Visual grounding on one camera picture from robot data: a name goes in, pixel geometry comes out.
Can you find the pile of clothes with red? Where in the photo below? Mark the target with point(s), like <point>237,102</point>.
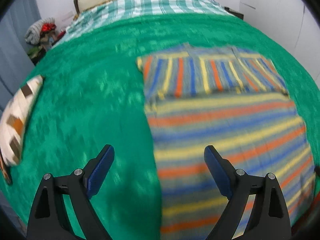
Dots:
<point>42,35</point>

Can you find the multicolour striped knit sweater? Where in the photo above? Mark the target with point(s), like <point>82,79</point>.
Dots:
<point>233,99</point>

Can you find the blue grey curtain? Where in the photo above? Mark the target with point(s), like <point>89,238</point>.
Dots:
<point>15,63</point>

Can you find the dark bedside table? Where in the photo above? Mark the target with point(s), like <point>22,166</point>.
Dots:
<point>234,12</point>

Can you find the green white checked bedsheet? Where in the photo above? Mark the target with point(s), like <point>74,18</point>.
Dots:
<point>117,10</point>

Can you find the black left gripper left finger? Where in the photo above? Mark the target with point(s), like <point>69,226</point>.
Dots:
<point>48,217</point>

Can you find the white brown patterned pillow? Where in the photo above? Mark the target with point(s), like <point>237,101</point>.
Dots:
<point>14,121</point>

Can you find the green plush blanket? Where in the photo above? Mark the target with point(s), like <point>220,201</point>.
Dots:
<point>93,95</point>

